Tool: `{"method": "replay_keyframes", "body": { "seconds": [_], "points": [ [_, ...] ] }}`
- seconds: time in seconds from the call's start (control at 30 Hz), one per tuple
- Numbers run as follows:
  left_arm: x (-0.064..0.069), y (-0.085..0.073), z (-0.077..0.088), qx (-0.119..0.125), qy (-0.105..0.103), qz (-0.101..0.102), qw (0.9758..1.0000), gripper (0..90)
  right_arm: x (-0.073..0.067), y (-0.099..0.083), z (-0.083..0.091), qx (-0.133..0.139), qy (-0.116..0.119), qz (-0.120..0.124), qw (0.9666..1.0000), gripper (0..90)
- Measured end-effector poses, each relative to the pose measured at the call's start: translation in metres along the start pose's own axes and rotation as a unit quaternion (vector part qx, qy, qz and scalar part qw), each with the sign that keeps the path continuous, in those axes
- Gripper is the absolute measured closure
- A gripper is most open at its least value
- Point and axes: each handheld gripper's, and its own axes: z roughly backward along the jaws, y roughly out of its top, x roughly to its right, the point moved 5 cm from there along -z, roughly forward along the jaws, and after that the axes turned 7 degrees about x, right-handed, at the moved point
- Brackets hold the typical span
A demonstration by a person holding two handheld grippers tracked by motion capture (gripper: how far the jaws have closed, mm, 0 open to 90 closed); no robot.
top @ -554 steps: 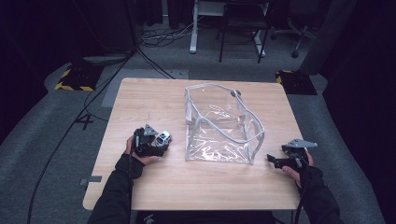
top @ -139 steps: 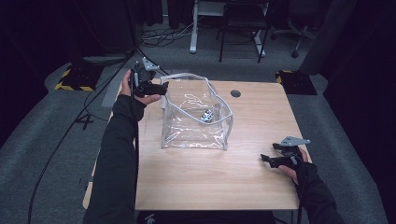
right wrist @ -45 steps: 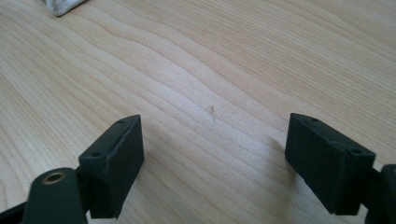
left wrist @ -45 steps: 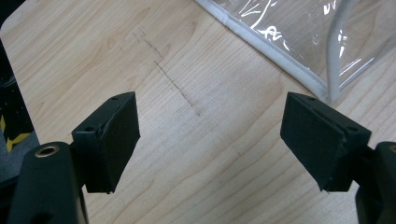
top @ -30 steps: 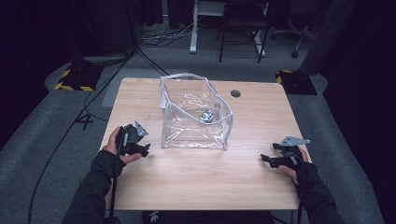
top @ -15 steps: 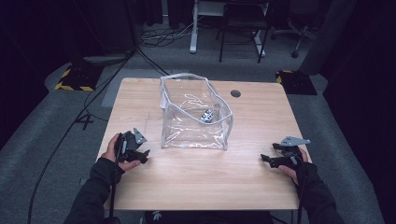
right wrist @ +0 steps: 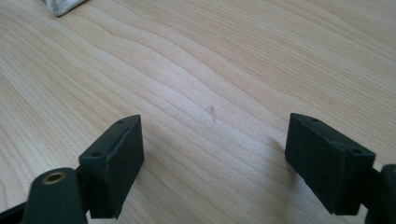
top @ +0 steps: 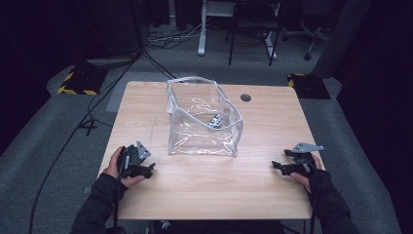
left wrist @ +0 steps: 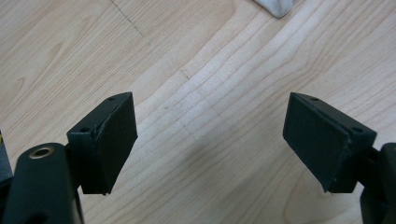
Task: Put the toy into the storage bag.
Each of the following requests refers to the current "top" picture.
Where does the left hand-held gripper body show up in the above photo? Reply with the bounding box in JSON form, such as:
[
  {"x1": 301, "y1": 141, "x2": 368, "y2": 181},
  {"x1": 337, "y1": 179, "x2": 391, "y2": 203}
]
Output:
[{"x1": 117, "y1": 140, "x2": 153, "y2": 178}]

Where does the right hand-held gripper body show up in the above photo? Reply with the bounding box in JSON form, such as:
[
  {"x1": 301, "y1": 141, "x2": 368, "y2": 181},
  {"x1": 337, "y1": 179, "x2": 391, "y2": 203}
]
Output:
[{"x1": 283, "y1": 141, "x2": 325, "y2": 176}]

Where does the transparent plastic zipper bag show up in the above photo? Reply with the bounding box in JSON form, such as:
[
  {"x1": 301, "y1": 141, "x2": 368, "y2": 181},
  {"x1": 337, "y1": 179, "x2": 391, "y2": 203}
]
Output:
[{"x1": 166, "y1": 75, "x2": 244, "y2": 158}]

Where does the white toy car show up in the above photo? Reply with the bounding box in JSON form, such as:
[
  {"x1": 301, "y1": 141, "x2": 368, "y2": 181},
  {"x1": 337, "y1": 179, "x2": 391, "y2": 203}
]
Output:
[{"x1": 207, "y1": 113, "x2": 225, "y2": 130}]

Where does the person's right hand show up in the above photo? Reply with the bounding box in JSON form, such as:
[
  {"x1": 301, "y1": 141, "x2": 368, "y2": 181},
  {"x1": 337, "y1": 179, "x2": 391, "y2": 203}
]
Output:
[{"x1": 289, "y1": 155, "x2": 323, "y2": 193}]

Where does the person's left hand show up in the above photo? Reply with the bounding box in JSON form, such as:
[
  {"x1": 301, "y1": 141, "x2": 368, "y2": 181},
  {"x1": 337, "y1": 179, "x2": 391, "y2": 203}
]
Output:
[{"x1": 102, "y1": 145, "x2": 146, "y2": 189}]

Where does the black floor tape cross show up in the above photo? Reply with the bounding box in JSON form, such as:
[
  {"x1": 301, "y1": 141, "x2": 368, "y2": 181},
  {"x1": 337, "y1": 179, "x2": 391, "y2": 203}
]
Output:
[{"x1": 77, "y1": 118, "x2": 98, "y2": 137}]

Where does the black yellow striped floor plate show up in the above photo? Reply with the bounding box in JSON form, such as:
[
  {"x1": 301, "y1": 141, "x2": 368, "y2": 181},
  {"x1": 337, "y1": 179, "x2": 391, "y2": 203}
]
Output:
[
  {"x1": 56, "y1": 65, "x2": 109, "y2": 97},
  {"x1": 286, "y1": 72, "x2": 332, "y2": 100}
]

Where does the person's dark clothing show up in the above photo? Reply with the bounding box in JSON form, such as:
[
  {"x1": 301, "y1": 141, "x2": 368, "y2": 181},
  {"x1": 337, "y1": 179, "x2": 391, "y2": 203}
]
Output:
[{"x1": 151, "y1": 219, "x2": 287, "y2": 234}]

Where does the grey curtain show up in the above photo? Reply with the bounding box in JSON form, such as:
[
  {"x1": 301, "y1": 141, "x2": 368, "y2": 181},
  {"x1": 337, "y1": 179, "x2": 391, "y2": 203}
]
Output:
[{"x1": 312, "y1": 0, "x2": 373, "y2": 80}]

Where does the office swivel chair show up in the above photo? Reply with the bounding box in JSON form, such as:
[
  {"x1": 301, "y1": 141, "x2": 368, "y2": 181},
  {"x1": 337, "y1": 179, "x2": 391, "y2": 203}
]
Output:
[{"x1": 282, "y1": 0, "x2": 333, "y2": 62}]

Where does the dark equipment stand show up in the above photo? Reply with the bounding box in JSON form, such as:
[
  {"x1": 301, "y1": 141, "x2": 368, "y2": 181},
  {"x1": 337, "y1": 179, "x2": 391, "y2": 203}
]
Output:
[{"x1": 72, "y1": 0, "x2": 144, "y2": 70}]

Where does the black metal chair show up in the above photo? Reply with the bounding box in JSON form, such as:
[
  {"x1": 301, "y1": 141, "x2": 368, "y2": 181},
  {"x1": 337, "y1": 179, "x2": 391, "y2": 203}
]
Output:
[{"x1": 225, "y1": 0, "x2": 282, "y2": 67}]

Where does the right hand-held gripper black cable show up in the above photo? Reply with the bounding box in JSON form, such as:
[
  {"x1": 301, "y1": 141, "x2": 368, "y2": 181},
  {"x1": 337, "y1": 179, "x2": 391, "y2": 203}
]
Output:
[{"x1": 302, "y1": 162, "x2": 323, "y2": 234}]

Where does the hand-held gripper black cable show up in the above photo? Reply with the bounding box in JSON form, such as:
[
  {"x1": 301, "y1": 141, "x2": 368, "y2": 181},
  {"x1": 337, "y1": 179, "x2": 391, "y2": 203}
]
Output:
[
  {"x1": 302, "y1": 162, "x2": 323, "y2": 234},
  {"x1": 111, "y1": 155, "x2": 129, "y2": 230}
]

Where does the left hand-held gripper black cable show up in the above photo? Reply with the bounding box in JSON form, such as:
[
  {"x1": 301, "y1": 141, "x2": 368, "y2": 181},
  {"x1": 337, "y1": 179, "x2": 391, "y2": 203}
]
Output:
[{"x1": 111, "y1": 155, "x2": 129, "y2": 230}]

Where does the long black floor cable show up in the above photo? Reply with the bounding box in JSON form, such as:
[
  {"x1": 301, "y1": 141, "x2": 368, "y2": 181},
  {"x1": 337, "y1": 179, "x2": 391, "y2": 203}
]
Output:
[{"x1": 27, "y1": 53, "x2": 141, "y2": 234}]

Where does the bundle of floor cables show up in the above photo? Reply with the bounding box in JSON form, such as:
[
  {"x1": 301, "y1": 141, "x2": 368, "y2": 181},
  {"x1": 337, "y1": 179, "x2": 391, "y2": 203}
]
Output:
[{"x1": 145, "y1": 19, "x2": 204, "y2": 52}]

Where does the white desk frame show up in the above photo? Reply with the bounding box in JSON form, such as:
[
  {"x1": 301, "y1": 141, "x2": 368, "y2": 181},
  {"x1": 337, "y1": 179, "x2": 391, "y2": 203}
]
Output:
[{"x1": 197, "y1": 0, "x2": 279, "y2": 61}]

